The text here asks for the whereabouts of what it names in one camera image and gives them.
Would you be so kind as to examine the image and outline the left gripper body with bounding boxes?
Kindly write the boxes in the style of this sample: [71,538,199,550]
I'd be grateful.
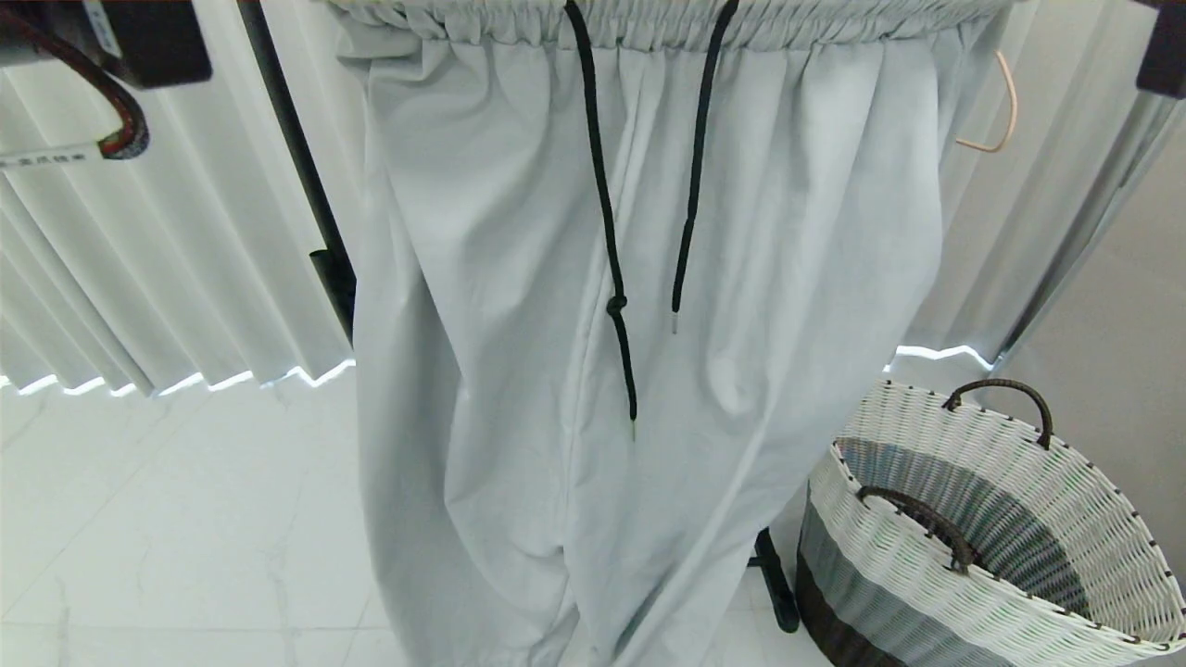
[56,0,213,91]

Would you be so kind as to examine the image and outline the pale grey shorts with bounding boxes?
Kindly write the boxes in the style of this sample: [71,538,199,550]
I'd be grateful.
[320,0,1020,667]

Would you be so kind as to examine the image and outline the pink clothes hanger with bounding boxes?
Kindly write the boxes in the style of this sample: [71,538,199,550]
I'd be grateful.
[954,50,1019,155]

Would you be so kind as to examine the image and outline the black clothes rack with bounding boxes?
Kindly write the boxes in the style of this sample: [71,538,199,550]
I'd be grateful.
[237,0,801,635]

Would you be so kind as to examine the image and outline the white laundry basket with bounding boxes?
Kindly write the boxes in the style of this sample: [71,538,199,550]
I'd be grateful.
[795,378,1186,667]

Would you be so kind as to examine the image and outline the white curtain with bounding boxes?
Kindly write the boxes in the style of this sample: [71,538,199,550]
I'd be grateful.
[0,0,1186,397]

